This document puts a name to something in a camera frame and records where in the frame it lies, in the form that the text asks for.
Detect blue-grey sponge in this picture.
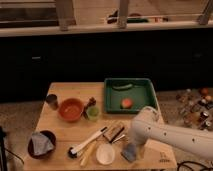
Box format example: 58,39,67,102
121,143,136,162

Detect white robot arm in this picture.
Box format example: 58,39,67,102
130,106,213,160

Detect red bowl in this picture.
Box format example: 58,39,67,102
58,98,84,122

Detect dark maroon bowl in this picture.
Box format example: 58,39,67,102
28,130,56,159

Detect green plastic tray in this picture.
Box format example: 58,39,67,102
104,78,157,114

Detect green cucumber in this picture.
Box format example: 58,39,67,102
112,83,133,91

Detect red-orange fruit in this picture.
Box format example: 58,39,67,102
121,98,133,109

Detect green plastic cup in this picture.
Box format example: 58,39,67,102
86,106,99,121

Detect wooden block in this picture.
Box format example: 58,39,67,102
104,124,125,143

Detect silver spoon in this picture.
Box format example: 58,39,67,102
112,134,126,144

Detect small metal cup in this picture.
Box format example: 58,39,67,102
45,94,59,110

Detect yellow spatula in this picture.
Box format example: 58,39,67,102
80,141,97,167

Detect white plate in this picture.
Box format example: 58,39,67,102
96,144,115,165

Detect grey cloth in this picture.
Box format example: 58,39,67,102
31,132,54,156

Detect black cable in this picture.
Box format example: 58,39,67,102
176,160,213,171

